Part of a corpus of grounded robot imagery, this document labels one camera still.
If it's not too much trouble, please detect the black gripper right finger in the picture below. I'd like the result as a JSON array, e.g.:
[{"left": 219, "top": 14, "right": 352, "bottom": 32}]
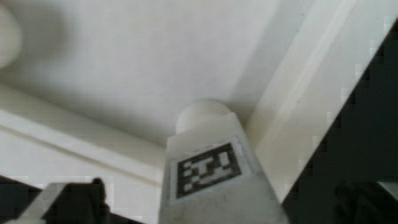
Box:
[{"left": 335, "top": 181, "right": 398, "bottom": 224}]

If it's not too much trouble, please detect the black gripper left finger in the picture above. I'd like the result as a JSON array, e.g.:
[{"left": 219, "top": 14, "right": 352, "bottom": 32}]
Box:
[{"left": 16, "top": 177, "right": 114, "bottom": 224}]

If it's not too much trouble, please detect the white table leg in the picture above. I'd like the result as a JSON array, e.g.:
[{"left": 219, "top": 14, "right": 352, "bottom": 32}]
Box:
[{"left": 159, "top": 99, "right": 290, "bottom": 224}]

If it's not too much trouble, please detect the white square tabletop part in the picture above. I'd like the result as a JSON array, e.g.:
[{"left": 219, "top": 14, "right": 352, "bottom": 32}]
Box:
[{"left": 0, "top": 0, "right": 398, "bottom": 224}]

